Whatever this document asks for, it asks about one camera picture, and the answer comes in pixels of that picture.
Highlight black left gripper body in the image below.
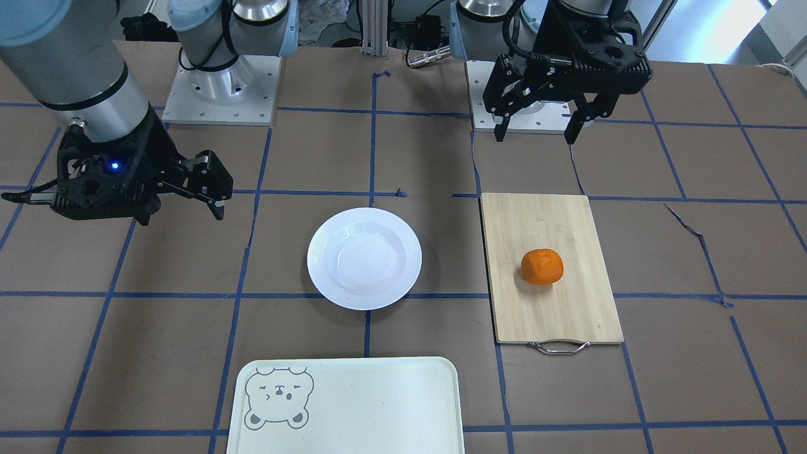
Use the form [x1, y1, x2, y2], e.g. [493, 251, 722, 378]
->
[533, 6, 653, 95]

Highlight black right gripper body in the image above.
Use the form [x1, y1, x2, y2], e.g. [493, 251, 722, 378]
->
[50, 107, 183, 225]

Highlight orange fruit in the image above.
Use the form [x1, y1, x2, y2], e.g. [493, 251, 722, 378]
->
[521, 249, 564, 286]

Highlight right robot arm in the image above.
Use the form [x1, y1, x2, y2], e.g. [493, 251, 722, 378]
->
[2, 1, 299, 225]

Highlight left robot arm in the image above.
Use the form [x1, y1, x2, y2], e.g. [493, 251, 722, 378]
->
[450, 1, 653, 146]

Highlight cream bear tray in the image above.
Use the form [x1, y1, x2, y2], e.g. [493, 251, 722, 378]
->
[227, 356, 465, 453]

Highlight black power adapter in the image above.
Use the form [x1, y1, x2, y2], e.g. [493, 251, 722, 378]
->
[411, 15, 442, 50]

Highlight white round plate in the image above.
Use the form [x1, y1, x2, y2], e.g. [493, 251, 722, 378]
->
[306, 207, 422, 310]

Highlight white crumpled cloth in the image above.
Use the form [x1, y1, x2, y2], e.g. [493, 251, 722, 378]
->
[299, 1, 351, 45]

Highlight bamboo cutting board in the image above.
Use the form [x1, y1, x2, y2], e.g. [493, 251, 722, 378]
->
[480, 193, 624, 354]

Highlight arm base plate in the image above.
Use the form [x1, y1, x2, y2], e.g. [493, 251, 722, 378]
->
[161, 55, 283, 126]
[466, 61, 575, 134]

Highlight silver cable connector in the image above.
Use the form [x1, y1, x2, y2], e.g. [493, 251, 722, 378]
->
[405, 45, 451, 69]

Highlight aluminium profile post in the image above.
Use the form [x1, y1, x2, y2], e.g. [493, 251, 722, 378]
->
[357, 0, 389, 58]

